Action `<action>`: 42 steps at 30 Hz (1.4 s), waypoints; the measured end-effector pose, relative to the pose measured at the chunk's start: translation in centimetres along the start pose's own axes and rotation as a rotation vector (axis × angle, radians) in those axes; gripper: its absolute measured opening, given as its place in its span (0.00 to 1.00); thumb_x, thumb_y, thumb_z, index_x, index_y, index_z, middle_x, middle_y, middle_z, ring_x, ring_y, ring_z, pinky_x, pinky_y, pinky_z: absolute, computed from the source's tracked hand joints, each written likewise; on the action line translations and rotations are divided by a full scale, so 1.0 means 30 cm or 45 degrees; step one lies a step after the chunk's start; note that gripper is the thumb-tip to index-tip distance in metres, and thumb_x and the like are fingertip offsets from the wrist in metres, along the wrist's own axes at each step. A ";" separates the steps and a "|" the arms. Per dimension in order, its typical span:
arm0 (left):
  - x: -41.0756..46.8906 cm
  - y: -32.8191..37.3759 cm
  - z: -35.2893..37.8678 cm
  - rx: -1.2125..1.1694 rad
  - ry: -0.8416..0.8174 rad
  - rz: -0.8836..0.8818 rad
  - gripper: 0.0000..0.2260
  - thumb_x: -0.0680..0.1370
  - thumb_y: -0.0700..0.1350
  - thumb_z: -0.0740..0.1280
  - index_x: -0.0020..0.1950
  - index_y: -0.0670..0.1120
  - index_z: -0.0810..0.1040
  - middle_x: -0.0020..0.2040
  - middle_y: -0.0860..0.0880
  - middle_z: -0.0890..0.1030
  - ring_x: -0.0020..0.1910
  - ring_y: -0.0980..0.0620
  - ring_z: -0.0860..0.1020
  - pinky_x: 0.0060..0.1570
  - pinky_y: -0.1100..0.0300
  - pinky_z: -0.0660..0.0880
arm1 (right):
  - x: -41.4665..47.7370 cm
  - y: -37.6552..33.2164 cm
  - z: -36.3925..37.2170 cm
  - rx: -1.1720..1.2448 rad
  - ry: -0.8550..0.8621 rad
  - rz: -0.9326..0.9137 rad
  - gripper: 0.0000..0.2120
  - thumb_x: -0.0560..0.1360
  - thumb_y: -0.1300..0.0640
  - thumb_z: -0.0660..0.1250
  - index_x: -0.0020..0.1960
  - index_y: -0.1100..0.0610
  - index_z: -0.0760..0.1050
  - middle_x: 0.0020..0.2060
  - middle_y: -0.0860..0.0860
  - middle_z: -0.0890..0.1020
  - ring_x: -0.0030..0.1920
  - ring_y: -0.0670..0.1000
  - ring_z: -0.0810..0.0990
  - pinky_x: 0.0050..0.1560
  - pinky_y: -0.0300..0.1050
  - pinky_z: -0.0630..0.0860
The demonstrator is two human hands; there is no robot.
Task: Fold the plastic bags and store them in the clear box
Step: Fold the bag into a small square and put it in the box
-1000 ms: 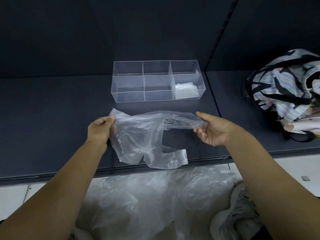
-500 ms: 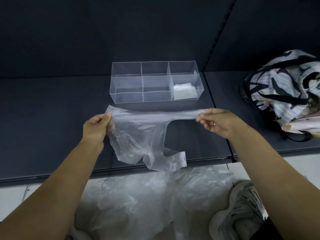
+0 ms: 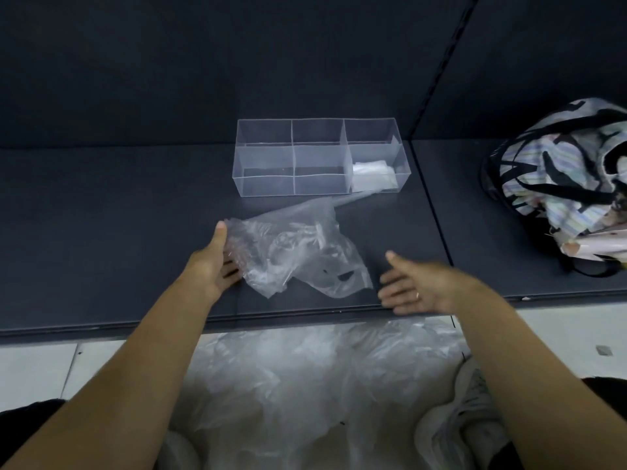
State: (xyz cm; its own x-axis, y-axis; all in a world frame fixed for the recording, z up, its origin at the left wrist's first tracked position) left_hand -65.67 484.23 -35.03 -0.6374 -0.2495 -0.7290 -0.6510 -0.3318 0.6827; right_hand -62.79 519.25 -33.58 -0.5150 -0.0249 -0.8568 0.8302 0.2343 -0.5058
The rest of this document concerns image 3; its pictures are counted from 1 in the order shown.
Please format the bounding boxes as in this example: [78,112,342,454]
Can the clear three-compartment plastic box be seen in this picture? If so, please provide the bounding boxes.
[233,117,413,199]

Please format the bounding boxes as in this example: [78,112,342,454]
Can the person's right grey shoe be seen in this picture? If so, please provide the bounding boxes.
[413,356,511,470]

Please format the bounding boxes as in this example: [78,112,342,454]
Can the black white striped tote bag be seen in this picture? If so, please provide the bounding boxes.
[481,97,627,279]

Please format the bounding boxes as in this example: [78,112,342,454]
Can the person's right hand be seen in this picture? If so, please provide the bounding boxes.
[378,249,479,319]

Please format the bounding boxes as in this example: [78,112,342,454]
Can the pink white folder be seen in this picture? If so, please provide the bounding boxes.
[560,229,627,264]

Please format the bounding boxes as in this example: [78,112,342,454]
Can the person's right forearm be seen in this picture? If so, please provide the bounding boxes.
[452,282,627,470]

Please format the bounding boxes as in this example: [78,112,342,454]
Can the person's left hand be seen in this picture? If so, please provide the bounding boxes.
[187,220,245,305]

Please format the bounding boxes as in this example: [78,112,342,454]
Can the pile of plastic bags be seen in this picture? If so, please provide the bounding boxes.
[160,317,472,470]

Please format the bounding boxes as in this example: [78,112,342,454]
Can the person's left forearm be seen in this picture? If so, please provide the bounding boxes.
[0,277,217,470]

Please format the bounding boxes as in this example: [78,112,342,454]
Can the black trousers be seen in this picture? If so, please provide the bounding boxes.
[0,376,627,470]

